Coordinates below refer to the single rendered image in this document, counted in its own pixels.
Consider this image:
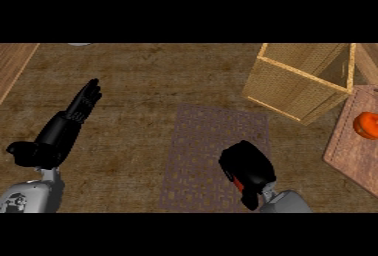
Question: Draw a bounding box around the brown wooden cutting board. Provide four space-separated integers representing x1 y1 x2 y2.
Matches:
323 84 378 198

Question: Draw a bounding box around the pale wooden panel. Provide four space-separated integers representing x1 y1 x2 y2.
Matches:
0 42 42 106

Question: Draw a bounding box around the tan wicker basket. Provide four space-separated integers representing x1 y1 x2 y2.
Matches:
240 42 358 127

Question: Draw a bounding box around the red bell pepper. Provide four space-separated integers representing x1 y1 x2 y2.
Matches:
232 175 247 194

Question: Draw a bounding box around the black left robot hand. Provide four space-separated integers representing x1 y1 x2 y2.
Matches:
5 78 104 170

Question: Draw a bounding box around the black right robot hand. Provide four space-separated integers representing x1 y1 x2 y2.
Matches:
218 139 280 212

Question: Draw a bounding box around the pale wooden slat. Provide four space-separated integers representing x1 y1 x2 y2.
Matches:
355 42 378 86

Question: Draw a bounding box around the purple patterned placemat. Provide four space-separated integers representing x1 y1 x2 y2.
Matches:
159 102 274 214

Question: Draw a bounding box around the orange round vegetable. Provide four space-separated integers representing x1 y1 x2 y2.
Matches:
352 111 378 141

